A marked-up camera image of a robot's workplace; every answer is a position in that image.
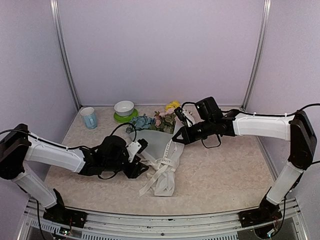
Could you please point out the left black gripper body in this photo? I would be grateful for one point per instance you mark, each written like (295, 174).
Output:
(128, 172)

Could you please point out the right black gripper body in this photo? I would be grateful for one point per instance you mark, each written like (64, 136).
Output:
(198, 135)

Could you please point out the cream printed ribbon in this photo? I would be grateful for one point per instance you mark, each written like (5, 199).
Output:
(162, 182)

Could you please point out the pink fake flower bunch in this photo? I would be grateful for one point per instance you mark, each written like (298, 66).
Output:
(164, 121)

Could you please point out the yellow fake flower stem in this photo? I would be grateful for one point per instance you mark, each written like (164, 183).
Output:
(172, 105)

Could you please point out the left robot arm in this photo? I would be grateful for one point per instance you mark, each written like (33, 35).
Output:
(20, 146)

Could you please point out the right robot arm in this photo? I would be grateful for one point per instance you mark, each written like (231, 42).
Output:
(294, 127)

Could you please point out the green plate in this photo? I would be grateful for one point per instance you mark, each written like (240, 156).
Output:
(125, 119)

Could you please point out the white ceramic bowl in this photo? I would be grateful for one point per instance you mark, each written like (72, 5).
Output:
(124, 108)

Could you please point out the light blue mug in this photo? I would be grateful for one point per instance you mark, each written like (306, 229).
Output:
(89, 117)

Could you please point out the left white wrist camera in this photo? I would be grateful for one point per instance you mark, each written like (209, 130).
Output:
(136, 147)

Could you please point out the front aluminium rail base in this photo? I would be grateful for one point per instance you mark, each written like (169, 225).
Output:
(113, 226)

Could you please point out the right aluminium frame post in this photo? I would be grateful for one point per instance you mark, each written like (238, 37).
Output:
(258, 53)

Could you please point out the aluminium frame post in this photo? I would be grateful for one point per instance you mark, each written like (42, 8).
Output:
(258, 53)
(54, 6)

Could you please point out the left aluminium frame post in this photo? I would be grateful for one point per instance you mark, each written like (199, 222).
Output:
(54, 6)

